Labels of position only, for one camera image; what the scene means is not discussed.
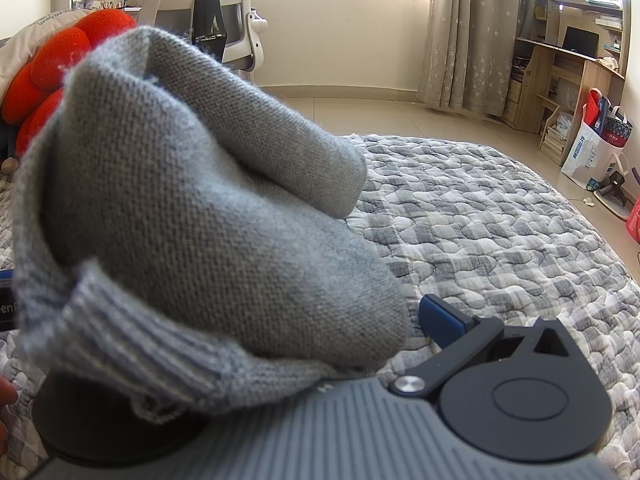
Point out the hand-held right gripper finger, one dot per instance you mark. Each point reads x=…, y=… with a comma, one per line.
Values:
x=445, y=317

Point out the person's left hand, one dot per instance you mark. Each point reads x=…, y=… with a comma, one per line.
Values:
x=7, y=391

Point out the small black floor stand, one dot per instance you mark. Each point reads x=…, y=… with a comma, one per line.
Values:
x=614, y=187

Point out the white printed pillow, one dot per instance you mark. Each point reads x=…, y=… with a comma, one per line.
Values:
x=30, y=40

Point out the grey knit sweater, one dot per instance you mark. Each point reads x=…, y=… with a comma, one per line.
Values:
x=175, y=185

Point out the beige star curtain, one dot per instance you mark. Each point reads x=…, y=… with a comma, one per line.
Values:
x=475, y=35

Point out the white shopping bag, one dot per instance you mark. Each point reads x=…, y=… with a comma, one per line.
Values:
x=592, y=152

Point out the white office chair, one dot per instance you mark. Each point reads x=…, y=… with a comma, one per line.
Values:
x=250, y=35

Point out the red crate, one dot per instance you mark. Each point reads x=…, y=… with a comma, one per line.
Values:
x=634, y=220

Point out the wooden desk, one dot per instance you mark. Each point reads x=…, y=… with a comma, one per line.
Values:
x=537, y=70

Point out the grey checked quilt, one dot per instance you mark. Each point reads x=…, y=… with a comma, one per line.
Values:
x=475, y=235

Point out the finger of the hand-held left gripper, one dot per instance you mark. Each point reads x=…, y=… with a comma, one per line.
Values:
x=5, y=274

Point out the black monitor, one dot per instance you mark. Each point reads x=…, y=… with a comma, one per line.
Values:
x=580, y=41

